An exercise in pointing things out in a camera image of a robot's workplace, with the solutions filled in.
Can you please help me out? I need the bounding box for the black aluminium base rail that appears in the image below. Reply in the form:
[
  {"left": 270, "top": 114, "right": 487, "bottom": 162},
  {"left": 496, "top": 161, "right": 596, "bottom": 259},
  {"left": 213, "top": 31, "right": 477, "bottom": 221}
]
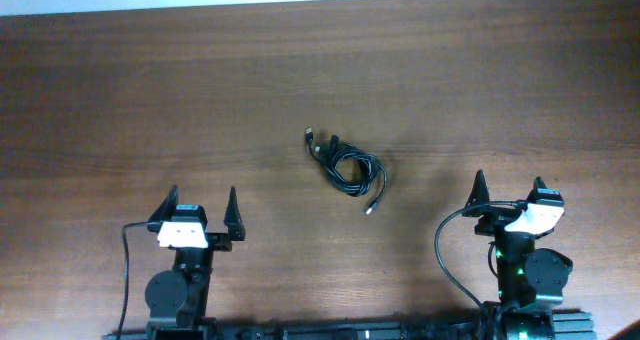
[{"left": 119, "top": 311, "right": 597, "bottom": 340}]

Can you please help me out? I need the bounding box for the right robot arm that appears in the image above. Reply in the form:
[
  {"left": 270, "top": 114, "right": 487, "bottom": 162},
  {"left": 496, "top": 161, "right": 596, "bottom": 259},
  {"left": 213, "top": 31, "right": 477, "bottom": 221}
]
[{"left": 462, "top": 170, "right": 573, "bottom": 339}]

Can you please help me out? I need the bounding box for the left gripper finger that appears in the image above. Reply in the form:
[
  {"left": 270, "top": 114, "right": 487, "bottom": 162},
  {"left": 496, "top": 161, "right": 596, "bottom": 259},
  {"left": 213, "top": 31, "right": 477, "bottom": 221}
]
[
  {"left": 147, "top": 185, "right": 179, "bottom": 231},
  {"left": 224, "top": 187, "right": 246, "bottom": 242}
]

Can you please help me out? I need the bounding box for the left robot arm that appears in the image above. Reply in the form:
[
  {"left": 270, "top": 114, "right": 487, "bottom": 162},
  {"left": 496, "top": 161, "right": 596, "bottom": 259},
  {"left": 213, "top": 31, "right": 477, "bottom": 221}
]
[{"left": 145, "top": 186, "right": 246, "bottom": 340}]

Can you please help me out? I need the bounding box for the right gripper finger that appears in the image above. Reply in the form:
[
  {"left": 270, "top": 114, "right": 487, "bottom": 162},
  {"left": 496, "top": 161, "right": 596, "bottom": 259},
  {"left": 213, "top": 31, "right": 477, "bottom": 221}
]
[
  {"left": 526, "top": 176, "right": 564, "bottom": 207},
  {"left": 462, "top": 169, "right": 490, "bottom": 217}
]

